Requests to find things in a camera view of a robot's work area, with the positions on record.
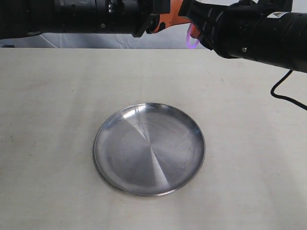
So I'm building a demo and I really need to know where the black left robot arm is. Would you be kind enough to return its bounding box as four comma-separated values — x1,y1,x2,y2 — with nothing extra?
0,0,190,39

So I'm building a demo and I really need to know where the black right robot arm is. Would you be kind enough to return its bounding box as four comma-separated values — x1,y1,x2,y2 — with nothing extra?
178,0,307,72

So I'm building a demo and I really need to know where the purple translucent loop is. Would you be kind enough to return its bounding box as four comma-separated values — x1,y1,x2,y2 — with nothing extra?
186,27,199,49

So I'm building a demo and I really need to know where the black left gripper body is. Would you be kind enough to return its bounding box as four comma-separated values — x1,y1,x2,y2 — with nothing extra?
105,0,171,37

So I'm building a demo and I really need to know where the white backdrop cloth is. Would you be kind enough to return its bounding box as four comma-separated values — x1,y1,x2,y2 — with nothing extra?
0,27,188,49

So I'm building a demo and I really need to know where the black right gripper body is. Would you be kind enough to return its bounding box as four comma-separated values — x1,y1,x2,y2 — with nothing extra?
178,0,230,58

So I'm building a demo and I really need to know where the round stainless steel plate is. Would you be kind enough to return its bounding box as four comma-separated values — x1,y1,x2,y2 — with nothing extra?
93,103,206,196

